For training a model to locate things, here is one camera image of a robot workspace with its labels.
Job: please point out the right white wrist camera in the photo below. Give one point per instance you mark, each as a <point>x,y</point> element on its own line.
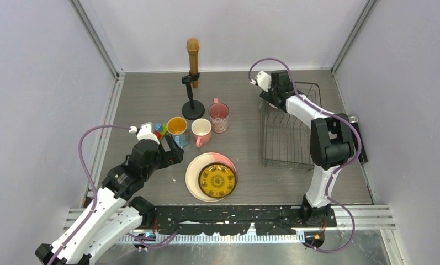
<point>263,80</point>

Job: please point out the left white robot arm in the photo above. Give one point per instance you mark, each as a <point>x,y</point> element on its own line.
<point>114,210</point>

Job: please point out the plain pink mug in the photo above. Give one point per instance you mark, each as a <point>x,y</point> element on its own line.
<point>202,131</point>

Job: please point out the brown microphone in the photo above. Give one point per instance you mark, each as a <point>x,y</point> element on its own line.
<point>193,48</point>

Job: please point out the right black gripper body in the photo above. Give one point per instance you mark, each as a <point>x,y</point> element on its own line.
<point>269,95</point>

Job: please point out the colourful toy block stack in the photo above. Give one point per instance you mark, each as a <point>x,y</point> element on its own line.
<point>160,130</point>

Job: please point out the large pink cream plate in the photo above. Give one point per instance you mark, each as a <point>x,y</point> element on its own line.
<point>193,170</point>

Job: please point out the blue butterfly mug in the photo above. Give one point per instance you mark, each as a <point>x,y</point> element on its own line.
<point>178,128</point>

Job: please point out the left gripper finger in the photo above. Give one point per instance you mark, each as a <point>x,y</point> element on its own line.
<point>175,156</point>
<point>171,142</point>

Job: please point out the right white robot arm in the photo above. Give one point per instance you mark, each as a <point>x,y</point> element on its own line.
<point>331,139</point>

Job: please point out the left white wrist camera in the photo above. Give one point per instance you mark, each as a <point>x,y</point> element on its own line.
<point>144,132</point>

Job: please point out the black handheld microphone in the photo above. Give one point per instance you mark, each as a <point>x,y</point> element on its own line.
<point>353,119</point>

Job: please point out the yellow plate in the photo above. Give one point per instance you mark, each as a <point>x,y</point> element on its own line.
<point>217,180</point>

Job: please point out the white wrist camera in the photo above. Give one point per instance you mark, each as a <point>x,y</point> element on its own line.
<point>263,80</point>
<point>144,132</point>

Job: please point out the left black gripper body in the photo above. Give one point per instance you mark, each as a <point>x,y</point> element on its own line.
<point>160,162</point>

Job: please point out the aluminium frame rail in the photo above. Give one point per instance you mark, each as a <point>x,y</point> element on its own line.
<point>91,170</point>

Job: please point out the black wire dish rack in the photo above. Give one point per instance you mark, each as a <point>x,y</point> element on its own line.
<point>284,139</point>

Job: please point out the pink patterned mug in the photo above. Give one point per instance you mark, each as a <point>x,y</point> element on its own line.
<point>219,116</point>

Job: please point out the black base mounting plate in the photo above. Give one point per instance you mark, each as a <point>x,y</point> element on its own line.
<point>232,220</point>

